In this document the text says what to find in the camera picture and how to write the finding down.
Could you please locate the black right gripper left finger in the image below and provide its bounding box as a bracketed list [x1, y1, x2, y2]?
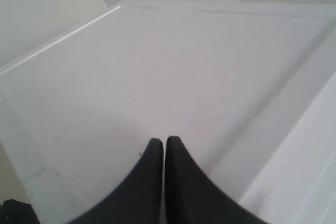
[71, 138, 163, 223]

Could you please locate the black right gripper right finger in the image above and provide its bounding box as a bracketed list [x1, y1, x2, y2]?
[164, 136, 252, 223]

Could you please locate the white translucent drawer cabinet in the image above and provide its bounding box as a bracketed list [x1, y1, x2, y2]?
[1, 1, 335, 223]

